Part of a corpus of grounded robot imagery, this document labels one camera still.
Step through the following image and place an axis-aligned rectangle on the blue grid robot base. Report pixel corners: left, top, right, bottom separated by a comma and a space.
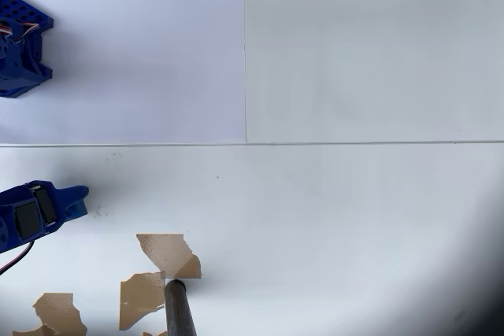
0, 0, 54, 99

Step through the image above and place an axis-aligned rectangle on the base servo cable bundle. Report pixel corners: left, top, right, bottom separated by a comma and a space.
0, 20, 43, 44

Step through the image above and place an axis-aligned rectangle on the red white servo cable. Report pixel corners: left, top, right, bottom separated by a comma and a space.
0, 240, 35, 276

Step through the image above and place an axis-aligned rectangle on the dark metal pole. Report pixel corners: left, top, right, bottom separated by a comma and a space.
164, 279, 198, 336

